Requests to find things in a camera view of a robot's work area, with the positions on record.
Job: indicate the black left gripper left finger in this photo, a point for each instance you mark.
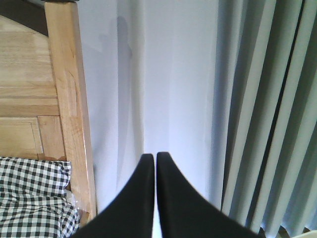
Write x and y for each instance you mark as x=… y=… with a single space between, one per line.
x=130 y=214

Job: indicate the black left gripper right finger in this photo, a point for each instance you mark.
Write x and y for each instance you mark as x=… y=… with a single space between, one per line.
x=184 y=213

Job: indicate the black white checkered bedding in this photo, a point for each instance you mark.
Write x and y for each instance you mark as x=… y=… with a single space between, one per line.
x=33 y=199

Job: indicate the white sheer curtain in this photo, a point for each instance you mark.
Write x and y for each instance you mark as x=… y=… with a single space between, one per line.
x=150 y=74

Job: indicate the grey pleated curtain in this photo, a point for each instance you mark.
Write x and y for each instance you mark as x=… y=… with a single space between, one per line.
x=263 y=171

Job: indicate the wooden bed frame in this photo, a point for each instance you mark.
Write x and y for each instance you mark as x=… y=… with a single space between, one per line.
x=43 y=100

